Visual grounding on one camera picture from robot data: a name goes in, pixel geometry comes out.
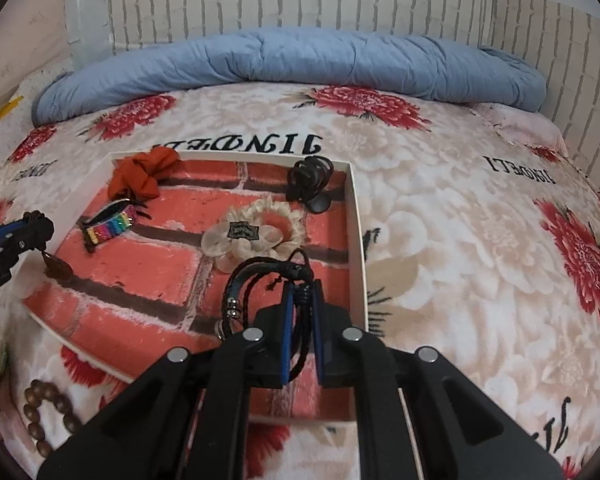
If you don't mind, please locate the brown leaf hair clip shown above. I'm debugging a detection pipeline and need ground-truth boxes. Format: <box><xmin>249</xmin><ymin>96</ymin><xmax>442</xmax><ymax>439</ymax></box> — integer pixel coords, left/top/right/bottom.
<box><xmin>22</xmin><ymin>214</ymin><xmax>73</xmax><ymax>281</ymax></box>

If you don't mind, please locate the pink pillow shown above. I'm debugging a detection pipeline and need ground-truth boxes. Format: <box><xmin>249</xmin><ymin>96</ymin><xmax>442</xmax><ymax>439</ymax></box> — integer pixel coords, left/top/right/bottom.
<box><xmin>472</xmin><ymin>102</ymin><xmax>568</xmax><ymax>153</ymax></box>

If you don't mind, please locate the clear plastic sheet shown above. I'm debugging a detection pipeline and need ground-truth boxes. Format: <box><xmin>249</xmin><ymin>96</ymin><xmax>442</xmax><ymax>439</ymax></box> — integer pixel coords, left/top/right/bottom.
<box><xmin>62</xmin><ymin>0</ymin><xmax>116</xmax><ymax>63</ymax></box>

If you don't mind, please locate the yellow-edged wooden board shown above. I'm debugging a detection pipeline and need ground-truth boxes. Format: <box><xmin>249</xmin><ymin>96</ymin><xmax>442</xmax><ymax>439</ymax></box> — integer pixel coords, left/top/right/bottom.
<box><xmin>0</xmin><ymin>95</ymin><xmax>25</xmax><ymax>137</ymax></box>

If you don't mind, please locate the cream scrunchie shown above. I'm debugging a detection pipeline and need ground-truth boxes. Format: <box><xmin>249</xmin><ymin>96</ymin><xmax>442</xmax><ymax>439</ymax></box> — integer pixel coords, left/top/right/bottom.
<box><xmin>201</xmin><ymin>197</ymin><xmax>306</xmax><ymax>273</ymax></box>

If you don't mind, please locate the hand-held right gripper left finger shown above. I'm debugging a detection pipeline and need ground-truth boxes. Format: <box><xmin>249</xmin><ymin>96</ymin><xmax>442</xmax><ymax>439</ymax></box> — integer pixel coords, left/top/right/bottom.
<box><xmin>37</xmin><ymin>285</ymin><xmax>296</xmax><ymax>480</ymax></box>

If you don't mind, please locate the white box with brick lining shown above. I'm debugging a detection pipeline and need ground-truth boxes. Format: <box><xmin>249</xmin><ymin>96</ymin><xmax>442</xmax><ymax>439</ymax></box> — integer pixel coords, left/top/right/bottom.
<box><xmin>22</xmin><ymin>150</ymin><xmax>368</xmax><ymax>423</ymax></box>

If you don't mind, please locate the orange scrunchie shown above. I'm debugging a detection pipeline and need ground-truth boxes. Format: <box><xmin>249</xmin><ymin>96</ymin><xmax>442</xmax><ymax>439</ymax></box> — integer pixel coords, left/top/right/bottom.
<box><xmin>106</xmin><ymin>149</ymin><xmax>181</xmax><ymax>202</ymax></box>

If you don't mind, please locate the black leather cord bracelet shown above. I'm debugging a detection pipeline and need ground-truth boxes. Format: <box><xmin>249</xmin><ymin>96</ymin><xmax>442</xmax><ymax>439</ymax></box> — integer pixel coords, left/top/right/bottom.
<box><xmin>215</xmin><ymin>249</ymin><xmax>316</xmax><ymax>386</ymax></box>

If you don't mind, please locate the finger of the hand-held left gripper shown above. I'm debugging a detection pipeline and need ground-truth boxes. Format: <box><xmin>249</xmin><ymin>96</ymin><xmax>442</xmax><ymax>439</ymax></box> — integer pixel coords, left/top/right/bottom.
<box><xmin>0</xmin><ymin>220</ymin><xmax>31</xmax><ymax>242</ymax></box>
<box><xmin>0</xmin><ymin>217</ymin><xmax>56</xmax><ymax>273</ymax></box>

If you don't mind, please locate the brown wooden bead bracelet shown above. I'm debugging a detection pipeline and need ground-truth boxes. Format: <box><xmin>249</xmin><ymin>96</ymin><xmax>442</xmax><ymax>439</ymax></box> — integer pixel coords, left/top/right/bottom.
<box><xmin>22</xmin><ymin>379</ymin><xmax>86</xmax><ymax>458</ymax></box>

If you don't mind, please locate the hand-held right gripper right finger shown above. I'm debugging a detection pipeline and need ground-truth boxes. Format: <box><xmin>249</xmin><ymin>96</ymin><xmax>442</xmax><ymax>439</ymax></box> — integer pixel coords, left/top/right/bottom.
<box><xmin>312</xmin><ymin>280</ymin><xmax>566</xmax><ymax>480</ymax></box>

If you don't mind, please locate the dark hair claw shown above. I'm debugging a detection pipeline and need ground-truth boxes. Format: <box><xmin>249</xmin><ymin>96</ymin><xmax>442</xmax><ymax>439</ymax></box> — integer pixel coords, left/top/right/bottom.
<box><xmin>286</xmin><ymin>155</ymin><xmax>334</xmax><ymax>213</ymax></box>

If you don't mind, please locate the blue rolled quilt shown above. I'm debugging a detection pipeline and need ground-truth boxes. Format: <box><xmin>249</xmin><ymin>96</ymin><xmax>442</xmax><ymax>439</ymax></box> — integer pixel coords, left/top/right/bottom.
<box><xmin>31</xmin><ymin>27</ymin><xmax>548</xmax><ymax>126</ymax></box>

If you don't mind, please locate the rainbow striped hair clip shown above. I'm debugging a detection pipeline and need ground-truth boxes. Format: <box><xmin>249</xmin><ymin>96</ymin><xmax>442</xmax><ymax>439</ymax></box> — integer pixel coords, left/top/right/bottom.
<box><xmin>80</xmin><ymin>199</ymin><xmax>151</xmax><ymax>253</ymax></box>

